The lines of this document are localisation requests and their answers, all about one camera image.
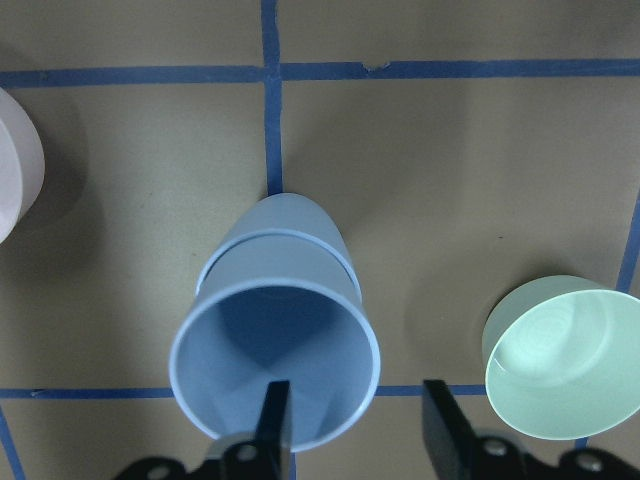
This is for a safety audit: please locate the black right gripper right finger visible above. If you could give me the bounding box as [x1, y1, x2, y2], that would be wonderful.
[422, 380, 493, 479]

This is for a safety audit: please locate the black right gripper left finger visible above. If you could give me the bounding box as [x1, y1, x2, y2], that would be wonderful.
[254, 380, 291, 479]

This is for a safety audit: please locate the blue cup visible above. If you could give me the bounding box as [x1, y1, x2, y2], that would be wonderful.
[169, 235, 381, 452]
[195, 193, 363, 300]

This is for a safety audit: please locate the green bowl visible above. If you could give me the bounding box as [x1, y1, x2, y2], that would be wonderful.
[482, 275, 639, 440]

